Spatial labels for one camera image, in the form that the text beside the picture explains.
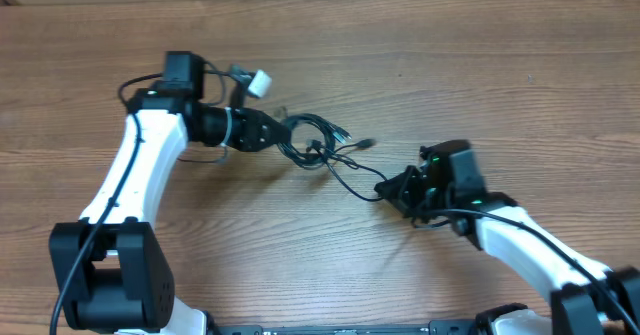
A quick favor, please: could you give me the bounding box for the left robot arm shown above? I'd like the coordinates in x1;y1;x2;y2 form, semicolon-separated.
49;51;291;334

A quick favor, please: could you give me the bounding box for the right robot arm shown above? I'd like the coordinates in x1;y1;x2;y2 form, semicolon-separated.
374;140;639;334

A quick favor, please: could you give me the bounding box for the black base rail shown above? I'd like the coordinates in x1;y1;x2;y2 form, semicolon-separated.
207;319;489;335

